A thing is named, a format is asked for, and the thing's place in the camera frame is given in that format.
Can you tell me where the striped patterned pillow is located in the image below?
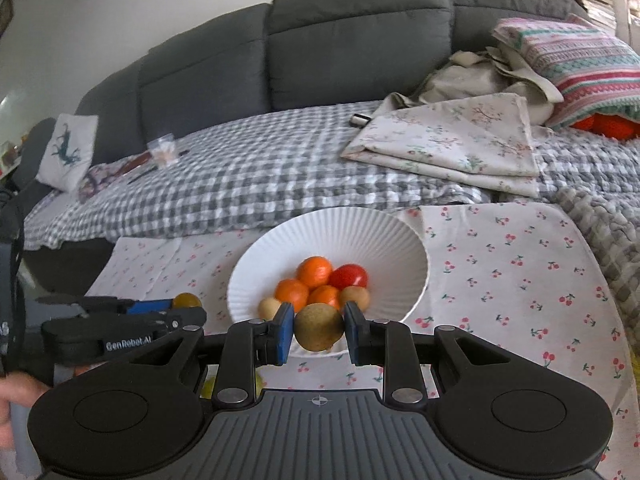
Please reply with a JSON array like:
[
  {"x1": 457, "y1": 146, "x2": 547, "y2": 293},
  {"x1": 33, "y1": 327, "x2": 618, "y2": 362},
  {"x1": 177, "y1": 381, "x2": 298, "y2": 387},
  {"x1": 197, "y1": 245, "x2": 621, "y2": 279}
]
[{"x1": 492, "y1": 14, "x2": 640, "y2": 131}]

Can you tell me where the orange mandarin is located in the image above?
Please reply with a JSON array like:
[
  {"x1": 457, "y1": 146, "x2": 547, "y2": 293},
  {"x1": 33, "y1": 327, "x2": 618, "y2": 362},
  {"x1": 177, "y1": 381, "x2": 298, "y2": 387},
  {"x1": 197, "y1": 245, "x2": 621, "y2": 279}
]
[
  {"x1": 274, "y1": 279, "x2": 311, "y2": 311},
  {"x1": 296, "y1": 256, "x2": 333, "y2": 288},
  {"x1": 309, "y1": 285, "x2": 342, "y2": 309}
]

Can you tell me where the cherry print cloth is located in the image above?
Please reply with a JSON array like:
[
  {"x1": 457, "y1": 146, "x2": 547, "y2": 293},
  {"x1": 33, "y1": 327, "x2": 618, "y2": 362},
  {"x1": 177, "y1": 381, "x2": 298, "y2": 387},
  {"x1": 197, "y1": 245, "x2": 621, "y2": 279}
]
[{"x1": 82, "y1": 200, "x2": 640, "y2": 480}]

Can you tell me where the white pillow with blue print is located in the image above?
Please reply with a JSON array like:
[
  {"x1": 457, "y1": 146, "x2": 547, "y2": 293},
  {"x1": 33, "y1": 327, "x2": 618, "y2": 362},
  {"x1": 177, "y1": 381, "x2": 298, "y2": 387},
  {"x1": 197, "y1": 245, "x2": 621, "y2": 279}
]
[{"x1": 37, "y1": 114, "x2": 99, "y2": 193}]

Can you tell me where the black pen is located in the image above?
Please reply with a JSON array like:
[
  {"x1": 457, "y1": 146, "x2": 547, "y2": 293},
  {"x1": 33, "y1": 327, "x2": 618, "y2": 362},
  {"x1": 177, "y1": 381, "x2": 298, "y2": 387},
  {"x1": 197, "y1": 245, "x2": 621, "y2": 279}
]
[{"x1": 127, "y1": 149, "x2": 190, "y2": 184}]

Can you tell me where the folded floral cloth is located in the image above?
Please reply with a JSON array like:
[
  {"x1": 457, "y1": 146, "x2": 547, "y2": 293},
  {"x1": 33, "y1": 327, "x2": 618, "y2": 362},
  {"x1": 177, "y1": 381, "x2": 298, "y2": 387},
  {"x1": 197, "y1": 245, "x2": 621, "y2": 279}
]
[{"x1": 341, "y1": 92, "x2": 542, "y2": 198}]

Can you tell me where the beige tote bag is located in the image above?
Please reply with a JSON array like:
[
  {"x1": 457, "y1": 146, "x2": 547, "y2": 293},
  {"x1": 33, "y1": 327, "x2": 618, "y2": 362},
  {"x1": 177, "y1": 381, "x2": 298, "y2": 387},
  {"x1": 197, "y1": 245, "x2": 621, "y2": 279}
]
[{"x1": 385, "y1": 46, "x2": 563, "y2": 126}]

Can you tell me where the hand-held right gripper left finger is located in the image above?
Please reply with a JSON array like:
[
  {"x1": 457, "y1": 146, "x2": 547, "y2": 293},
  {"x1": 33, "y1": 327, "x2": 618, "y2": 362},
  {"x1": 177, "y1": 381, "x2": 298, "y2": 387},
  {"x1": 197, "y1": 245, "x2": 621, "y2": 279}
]
[{"x1": 127, "y1": 304, "x2": 296, "y2": 407}]

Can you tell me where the grey checkered blanket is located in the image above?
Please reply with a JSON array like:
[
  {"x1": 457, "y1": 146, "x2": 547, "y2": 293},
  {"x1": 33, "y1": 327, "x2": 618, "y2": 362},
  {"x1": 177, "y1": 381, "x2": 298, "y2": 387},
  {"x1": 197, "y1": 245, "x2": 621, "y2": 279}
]
[{"x1": 22, "y1": 100, "x2": 566, "y2": 251}]

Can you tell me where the person's left hand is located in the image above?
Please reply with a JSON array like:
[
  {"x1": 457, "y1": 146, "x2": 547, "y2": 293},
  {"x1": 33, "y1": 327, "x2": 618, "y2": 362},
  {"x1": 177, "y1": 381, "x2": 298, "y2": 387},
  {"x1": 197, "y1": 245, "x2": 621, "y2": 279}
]
[{"x1": 0, "y1": 372, "x2": 53, "y2": 451}]

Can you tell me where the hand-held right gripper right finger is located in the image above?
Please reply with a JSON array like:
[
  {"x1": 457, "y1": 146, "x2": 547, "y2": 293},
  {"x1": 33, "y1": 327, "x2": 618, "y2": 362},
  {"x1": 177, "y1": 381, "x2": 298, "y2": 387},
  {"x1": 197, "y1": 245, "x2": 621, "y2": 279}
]
[{"x1": 344, "y1": 301, "x2": 516, "y2": 406}]

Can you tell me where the dark patterned cloth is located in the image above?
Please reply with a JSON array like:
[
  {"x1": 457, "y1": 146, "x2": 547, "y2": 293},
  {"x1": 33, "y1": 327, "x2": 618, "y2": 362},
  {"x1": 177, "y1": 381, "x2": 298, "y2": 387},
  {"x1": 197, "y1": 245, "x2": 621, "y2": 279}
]
[{"x1": 77, "y1": 157, "x2": 151, "y2": 204}]

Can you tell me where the white ribbed plate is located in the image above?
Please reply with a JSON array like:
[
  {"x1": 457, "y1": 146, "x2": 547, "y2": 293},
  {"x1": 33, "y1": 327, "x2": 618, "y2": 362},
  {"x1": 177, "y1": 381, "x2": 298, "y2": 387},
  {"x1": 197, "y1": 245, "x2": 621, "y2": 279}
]
[{"x1": 226, "y1": 207, "x2": 431, "y2": 358}]

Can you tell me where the red tomato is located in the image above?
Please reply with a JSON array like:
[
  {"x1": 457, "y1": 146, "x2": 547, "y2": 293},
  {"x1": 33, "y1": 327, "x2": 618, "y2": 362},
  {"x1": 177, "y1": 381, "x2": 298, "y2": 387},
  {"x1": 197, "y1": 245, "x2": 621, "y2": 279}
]
[{"x1": 327, "y1": 263, "x2": 370, "y2": 291}]

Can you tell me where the clear plastic cup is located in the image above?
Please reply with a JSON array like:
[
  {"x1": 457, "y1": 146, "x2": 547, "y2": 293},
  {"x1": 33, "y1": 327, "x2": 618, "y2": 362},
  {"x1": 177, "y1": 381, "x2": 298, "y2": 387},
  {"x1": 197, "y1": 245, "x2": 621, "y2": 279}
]
[{"x1": 147, "y1": 133, "x2": 178, "y2": 167}]

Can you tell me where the grey sofa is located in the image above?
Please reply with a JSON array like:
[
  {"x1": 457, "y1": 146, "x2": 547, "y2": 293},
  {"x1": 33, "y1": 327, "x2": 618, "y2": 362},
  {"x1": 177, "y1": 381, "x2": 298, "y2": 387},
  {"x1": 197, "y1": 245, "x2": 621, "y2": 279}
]
[{"x1": 15, "y1": 0, "x2": 591, "y2": 291}]

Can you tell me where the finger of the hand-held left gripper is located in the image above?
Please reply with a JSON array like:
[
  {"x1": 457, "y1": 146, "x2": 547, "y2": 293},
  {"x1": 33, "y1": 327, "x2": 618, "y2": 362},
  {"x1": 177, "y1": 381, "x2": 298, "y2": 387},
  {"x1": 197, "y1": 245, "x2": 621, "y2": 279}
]
[
  {"x1": 125, "y1": 306, "x2": 208, "y2": 332},
  {"x1": 35, "y1": 296, "x2": 173, "y2": 315}
]

